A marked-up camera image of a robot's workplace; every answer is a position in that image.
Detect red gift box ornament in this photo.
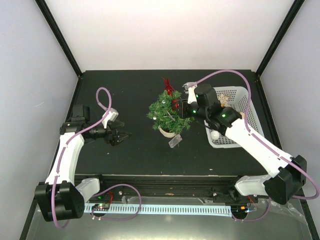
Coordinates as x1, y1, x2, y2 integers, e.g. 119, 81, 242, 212
171, 100, 180, 111

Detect small green christmas tree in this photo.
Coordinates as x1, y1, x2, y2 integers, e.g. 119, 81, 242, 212
146, 90, 195, 138

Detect red star ornament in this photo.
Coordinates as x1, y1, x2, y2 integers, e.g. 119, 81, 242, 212
162, 77, 175, 96

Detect string light with white balls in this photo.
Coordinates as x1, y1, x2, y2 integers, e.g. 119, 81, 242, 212
147, 96, 185, 148

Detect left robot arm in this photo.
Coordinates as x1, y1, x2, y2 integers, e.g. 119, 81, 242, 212
34, 104, 130, 222

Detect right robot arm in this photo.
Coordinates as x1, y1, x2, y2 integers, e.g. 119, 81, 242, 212
173, 82, 307, 205

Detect large white ball ornament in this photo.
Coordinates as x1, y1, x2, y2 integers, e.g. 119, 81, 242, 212
210, 130, 220, 141

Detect white snowflake ornament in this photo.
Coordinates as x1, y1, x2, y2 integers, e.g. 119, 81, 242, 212
217, 94, 230, 106

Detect white plastic basket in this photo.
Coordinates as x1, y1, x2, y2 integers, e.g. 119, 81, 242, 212
204, 86, 266, 149

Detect left circuit board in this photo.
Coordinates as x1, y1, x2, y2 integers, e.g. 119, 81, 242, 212
91, 203, 110, 211

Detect circuit board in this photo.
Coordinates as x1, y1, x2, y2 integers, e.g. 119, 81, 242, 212
91, 203, 110, 211
231, 203, 258, 213

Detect right circuit board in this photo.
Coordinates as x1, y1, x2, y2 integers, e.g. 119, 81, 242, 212
231, 203, 258, 213

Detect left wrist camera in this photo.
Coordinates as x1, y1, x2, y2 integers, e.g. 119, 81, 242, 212
101, 108, 119, 129

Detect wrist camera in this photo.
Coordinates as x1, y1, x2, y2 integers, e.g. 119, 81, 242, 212
101, 108, 119, 129
183, 82, 197, 104

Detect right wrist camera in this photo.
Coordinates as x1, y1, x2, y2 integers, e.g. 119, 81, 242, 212
183, 82, 197, 104

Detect white slotted cable duct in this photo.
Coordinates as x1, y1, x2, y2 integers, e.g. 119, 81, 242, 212
84, 203, 232, 217

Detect black frame post left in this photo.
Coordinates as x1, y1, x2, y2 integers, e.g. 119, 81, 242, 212
35, 0, 82, 78

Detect black frame post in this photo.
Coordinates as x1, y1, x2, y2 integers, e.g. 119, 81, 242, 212
255, 0, 305, 78
35, 0, 82, 78

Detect black frame post right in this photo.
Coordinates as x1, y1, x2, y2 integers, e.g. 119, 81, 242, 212
255, 0, 305, 78

